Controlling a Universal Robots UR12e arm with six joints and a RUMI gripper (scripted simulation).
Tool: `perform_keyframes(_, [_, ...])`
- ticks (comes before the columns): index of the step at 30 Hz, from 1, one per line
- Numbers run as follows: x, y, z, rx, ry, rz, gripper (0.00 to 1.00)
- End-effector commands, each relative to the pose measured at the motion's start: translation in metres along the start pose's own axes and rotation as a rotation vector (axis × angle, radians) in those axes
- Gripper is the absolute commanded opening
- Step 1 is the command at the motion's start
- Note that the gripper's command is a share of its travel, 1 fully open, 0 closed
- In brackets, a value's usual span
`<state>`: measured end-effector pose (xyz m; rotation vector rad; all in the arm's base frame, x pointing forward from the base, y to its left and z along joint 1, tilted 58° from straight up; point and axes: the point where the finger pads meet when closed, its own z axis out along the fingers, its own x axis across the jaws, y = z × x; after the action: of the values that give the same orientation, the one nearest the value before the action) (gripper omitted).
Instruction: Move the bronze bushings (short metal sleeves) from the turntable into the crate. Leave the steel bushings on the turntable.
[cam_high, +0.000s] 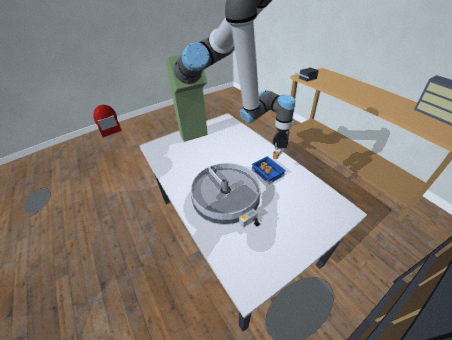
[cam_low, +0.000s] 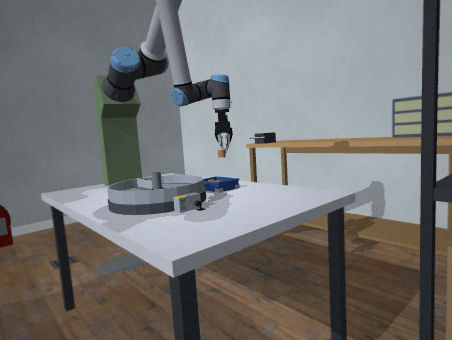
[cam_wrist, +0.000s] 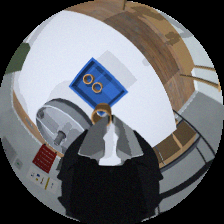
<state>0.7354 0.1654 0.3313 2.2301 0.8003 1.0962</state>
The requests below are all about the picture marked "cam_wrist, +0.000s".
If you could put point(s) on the blue crate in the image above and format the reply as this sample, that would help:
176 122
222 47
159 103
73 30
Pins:
111 92

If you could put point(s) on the grey metal sleeve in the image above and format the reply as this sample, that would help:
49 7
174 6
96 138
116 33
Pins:
61 136
41 114
57 141

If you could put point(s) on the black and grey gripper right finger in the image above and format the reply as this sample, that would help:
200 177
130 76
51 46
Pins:
131 145

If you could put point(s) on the grey round turntable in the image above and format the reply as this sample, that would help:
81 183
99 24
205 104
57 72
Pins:
54 121

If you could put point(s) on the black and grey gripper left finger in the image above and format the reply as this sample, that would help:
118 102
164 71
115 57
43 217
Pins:
88 145

